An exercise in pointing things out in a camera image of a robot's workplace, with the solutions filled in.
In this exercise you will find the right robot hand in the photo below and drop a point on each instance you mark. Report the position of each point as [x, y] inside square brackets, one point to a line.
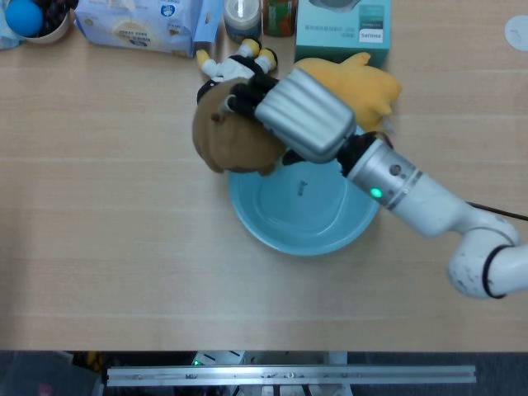
[305, 111]

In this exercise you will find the yellow plush chick toy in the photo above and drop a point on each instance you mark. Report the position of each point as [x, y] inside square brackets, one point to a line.
[371, 90]

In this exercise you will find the black-haired plush doll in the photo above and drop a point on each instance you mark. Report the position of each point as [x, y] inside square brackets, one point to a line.
[231, 68]

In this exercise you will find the brown plush capybara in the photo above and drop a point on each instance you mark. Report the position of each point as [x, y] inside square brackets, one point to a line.
[222, 140]

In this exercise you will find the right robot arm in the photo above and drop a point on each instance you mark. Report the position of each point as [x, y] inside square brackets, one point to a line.
[425, 206]

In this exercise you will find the light blue plastic basin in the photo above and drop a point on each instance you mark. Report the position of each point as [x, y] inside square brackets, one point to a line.
[297, 222]

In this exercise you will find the teal product box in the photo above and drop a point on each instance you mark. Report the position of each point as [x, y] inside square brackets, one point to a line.
[330, 41]

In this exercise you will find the orange juice bottle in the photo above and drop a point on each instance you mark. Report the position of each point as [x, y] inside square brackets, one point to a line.
[280, 18]

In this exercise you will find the small jar white lid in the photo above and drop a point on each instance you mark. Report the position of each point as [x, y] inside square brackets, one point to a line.
[242, 20]

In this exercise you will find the blue tissue pack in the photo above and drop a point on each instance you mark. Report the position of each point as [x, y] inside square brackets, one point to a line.
[136, 29]

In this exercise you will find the white bowl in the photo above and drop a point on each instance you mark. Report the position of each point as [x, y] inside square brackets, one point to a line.
[53, 36]

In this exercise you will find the dark pine cone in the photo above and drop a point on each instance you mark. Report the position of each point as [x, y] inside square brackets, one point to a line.
[55, 14]

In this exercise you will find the blue ball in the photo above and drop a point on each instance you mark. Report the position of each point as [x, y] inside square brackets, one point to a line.
[24, 18]

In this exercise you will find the aluminium rail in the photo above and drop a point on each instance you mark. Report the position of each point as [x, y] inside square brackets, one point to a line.
[288, 375]

